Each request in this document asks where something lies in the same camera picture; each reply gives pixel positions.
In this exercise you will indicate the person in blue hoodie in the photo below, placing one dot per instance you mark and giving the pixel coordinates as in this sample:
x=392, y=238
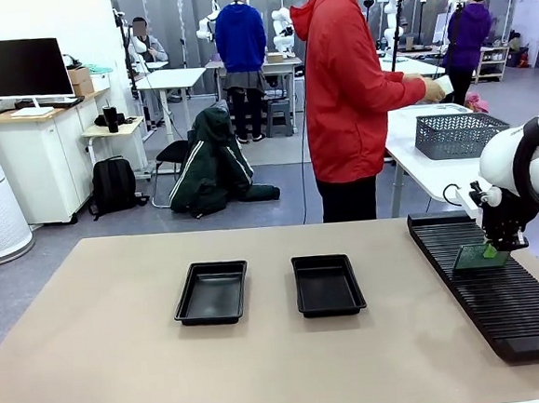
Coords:
x=240, y=40

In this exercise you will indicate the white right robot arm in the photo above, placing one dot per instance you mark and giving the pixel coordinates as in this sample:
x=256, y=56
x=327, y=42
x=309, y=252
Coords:
x=504, y=159

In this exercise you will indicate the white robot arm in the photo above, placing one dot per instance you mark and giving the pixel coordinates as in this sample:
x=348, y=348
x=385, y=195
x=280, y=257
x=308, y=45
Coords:
x=394, y=0
x=282, y=28
x=451, y=10
x=206, y=26

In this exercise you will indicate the pink cloth bundle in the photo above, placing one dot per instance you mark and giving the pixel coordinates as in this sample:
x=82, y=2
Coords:
x=476, y=102

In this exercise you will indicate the black backpack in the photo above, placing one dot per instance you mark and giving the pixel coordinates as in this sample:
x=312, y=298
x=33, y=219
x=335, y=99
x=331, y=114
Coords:
x=114, y=185

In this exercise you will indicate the grey mesh basket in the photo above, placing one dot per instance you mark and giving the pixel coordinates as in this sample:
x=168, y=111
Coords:
x=456, y=135

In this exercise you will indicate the person's left hand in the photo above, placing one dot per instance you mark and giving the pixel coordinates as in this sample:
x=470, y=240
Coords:
x=413, y=77

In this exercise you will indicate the black computer monitor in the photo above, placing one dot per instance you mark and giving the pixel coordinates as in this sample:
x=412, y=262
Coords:
x=16, y=67

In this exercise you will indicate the person in purple hoodie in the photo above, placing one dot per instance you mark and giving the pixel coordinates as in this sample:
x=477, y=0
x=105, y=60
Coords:
x=466, y=36

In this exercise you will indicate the black slotted board rack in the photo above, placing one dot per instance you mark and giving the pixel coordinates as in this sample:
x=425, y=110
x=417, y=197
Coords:
x=506, y=304

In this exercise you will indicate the grey step stool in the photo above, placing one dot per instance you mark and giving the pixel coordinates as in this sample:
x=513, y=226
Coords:
x=279, y=116

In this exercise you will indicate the white paper item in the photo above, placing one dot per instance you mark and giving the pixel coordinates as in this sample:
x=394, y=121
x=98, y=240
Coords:
x=448, y=85

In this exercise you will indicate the person's right hand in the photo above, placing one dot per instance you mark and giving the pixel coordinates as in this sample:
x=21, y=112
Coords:
x=430, y=91

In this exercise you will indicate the black ESD tray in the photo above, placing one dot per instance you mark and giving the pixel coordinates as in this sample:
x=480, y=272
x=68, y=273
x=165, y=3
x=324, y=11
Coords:
x=327, y=285
x=211, y=295

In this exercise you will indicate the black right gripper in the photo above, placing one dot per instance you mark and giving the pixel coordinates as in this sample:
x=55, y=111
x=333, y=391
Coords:
x=505, y=225

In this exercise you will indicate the white cabinet wood top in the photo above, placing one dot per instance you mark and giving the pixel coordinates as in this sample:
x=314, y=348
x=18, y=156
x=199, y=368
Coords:
x=37, y=159

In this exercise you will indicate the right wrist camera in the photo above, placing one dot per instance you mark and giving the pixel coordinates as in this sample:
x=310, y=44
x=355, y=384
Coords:
x=468, y=200

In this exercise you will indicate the black keyboard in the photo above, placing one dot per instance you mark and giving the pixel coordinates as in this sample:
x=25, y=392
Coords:
x=56, y=102

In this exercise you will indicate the red sleeved right forearm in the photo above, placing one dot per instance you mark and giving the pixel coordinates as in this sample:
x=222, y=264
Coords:
x=401, y=89

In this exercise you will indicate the black tumbler cup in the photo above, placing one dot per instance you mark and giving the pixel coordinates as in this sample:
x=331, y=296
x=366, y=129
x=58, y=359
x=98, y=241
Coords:
x=111, y=118

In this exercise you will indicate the dark green jacket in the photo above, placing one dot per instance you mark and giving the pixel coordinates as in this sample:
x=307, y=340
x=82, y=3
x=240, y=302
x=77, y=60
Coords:
x=213, y=168

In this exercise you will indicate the white side table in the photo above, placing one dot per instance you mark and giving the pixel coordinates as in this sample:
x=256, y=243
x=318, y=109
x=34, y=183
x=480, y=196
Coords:
x=404, y=139

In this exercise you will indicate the white work desk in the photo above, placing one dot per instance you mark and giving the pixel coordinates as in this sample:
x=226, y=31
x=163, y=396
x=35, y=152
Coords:
x=415, y=66

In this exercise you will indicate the white storage box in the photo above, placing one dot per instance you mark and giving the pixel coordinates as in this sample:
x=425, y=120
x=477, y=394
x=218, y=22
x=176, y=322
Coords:
x=100, y=81

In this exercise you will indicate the clear plastic tray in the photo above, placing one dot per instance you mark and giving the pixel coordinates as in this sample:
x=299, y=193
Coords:
x=449, y=108

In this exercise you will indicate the white standing desk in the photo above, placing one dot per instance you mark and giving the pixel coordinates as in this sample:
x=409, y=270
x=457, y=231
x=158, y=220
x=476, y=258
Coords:
x=171, y=78

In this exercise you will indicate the small wood top table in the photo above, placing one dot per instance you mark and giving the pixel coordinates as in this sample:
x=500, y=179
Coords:
x=114, y=129

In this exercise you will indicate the black chair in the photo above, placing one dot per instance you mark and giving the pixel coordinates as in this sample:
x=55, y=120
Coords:
x=170, y=153

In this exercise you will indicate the cardboard box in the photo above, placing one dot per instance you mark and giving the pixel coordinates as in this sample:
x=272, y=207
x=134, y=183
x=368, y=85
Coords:
x=80, y=81

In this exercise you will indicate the black tripod stand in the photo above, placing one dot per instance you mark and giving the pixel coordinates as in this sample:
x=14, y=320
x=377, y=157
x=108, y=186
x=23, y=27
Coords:
x=394, y=37

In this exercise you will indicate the light wood shelf unit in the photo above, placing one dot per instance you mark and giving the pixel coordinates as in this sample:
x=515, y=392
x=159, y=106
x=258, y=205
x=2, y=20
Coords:
x=492, y=60

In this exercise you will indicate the person in red jacket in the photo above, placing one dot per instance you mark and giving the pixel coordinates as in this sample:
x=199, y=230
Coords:
x=344, y=88

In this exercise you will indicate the green circuit board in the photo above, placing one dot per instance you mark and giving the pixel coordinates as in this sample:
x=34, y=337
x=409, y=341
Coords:
x=470, y=258

